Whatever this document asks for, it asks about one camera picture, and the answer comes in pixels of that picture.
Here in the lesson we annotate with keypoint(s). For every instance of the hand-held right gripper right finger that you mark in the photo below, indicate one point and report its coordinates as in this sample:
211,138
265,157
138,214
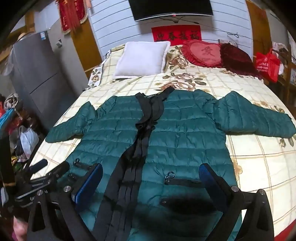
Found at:
210,183

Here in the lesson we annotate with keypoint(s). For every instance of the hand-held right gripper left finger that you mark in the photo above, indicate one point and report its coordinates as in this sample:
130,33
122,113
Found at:
89,184

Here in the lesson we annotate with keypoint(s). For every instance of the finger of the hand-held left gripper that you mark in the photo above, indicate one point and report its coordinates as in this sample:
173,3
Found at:
37,166
59,171

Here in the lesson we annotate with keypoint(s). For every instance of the green puffer jacket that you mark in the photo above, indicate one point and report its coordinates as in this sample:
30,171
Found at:
182,139

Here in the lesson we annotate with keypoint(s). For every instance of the person's left hand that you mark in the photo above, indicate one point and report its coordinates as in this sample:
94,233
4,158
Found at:
20,229

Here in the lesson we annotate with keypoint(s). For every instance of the white plastic bag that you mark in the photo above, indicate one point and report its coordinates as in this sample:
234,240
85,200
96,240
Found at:
29,140

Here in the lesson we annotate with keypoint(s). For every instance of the floral checked bedspread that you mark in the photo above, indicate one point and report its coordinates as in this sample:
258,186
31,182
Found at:
261,171

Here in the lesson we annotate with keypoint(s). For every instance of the grey refrigerator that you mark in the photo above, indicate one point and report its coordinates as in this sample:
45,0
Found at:
41,76

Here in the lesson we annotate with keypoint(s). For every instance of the dark red velvet pillow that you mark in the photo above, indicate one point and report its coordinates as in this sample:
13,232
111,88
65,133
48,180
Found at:
235,60

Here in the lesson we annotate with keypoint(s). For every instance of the wooden door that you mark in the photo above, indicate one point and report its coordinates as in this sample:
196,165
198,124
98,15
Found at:
256,27
86,48

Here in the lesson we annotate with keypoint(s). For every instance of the red heart-shaped pillow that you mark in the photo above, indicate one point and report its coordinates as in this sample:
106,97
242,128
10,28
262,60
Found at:
203,53

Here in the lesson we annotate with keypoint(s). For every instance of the red shopping bag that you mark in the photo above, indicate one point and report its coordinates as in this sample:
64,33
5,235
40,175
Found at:
267,64

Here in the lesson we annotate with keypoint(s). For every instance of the wooden shelf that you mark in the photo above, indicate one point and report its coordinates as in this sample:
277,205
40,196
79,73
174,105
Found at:
288,76

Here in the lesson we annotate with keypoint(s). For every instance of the white square pillow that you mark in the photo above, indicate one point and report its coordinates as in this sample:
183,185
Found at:
141,59

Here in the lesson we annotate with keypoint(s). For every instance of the red hanging knot decoration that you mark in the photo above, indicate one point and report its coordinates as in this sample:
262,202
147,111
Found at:
71,14

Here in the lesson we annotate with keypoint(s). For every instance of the red wall banner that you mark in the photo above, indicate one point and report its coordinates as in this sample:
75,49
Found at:
175,34

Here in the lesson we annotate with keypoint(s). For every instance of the black wall television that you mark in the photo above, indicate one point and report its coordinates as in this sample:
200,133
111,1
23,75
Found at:
168,8

